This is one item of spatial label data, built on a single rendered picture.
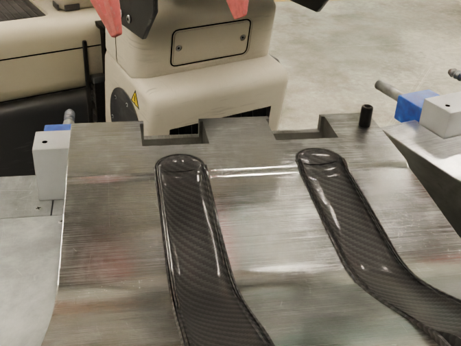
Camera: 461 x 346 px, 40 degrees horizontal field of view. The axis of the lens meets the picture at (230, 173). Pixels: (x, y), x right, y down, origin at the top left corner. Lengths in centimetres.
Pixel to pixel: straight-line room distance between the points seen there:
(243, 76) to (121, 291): 55
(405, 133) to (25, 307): 38
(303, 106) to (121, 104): 187
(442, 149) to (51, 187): 36
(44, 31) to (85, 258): 69
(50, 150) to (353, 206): 27
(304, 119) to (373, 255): 219
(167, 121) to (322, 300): 51
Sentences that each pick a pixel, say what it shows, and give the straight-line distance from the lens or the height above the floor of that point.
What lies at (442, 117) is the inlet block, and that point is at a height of 87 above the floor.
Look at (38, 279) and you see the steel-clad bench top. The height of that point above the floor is 80.
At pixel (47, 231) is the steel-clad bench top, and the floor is 80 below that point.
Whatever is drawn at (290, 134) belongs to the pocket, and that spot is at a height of 87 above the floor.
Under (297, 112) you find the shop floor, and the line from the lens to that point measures 265.
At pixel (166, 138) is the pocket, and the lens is 54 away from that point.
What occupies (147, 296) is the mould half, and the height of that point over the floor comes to 89.
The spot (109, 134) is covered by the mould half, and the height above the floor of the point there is 89.
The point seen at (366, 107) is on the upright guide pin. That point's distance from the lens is 55.
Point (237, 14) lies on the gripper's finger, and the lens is 47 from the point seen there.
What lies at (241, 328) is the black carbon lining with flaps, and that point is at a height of 91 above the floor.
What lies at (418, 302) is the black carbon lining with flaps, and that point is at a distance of 37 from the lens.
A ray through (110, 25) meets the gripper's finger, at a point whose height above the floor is 100.
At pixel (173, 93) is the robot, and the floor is 80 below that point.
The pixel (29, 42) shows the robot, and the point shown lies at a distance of 104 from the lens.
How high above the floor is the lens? 113
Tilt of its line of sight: 31 degrees down
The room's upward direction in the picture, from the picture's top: 3 degrees clockwise
